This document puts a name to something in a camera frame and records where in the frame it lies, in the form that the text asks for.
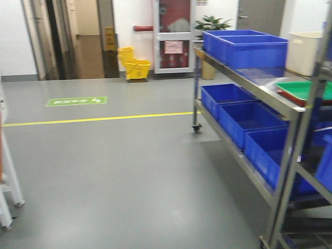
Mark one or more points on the yellow mop bucket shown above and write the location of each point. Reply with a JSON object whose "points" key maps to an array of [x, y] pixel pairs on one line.
{"points": [[135, 68]]}

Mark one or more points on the blue crate lower cart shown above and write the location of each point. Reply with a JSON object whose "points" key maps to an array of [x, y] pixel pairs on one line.
{"points": [[239, 119]]}

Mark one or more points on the glass fire cabinet door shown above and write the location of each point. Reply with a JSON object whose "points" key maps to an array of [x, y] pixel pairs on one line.
{"points": [[173, 33]]}

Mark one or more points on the steel cart with shelves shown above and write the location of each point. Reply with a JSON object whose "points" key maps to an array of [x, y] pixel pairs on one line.
{"points": [[273, 140]]}

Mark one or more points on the potted green plant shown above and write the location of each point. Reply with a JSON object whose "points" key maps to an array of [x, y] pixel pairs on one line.
{"points": [[211, 23]]}

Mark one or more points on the blue crate top of cart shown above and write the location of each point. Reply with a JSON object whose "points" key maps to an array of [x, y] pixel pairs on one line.
{"points": [[245, 48]]}

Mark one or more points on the green tray on cart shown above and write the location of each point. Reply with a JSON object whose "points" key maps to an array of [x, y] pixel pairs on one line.
{"points": [[301, 89]]}

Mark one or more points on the white plastic tub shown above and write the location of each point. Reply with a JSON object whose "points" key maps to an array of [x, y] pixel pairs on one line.
{"points": [[302, 51]]}

